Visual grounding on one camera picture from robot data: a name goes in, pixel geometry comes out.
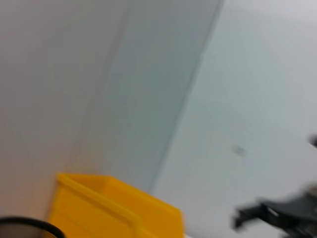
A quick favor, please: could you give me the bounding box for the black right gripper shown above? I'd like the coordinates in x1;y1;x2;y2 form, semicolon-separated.
232;189;317;238

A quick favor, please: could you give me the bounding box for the black mesh pen holder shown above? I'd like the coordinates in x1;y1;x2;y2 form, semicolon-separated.
0;217;66;238

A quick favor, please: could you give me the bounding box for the yellow plastic bin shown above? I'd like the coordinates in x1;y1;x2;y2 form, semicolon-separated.
48;173;185;238

